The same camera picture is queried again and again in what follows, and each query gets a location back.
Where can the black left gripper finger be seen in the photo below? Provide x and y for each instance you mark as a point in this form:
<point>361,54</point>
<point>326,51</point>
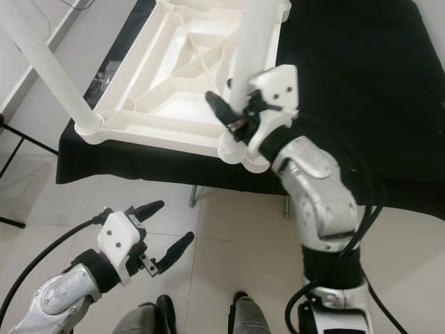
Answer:
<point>176,252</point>
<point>146,211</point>

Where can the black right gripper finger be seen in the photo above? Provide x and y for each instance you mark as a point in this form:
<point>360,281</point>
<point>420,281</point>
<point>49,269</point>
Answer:
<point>222,111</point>
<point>231,84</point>

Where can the white plastic table leg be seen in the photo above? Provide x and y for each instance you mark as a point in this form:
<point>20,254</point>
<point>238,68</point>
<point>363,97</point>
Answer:
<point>52,69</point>
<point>254,49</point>

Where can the black left robot foot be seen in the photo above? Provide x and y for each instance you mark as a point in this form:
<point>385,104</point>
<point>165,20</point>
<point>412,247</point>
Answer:
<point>167,313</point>

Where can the white plastic table top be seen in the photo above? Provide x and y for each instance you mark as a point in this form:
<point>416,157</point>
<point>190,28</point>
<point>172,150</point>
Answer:
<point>167,104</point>

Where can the clear plastic bag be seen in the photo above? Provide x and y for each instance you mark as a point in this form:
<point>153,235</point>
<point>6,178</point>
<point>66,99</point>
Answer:
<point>103,80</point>

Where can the black tablecloth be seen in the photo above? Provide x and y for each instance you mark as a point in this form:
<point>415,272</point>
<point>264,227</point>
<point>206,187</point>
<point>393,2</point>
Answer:
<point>368,62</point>

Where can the black folding chair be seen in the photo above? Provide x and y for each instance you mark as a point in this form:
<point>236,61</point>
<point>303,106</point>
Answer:
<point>14,139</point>

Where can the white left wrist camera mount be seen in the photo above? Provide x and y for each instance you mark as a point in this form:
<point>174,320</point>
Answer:
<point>118,240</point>

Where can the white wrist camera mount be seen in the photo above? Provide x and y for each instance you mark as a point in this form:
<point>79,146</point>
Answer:
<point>278,87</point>
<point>118,240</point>

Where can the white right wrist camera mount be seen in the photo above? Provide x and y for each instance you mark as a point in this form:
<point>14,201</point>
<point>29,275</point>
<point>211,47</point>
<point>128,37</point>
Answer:
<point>278,87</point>

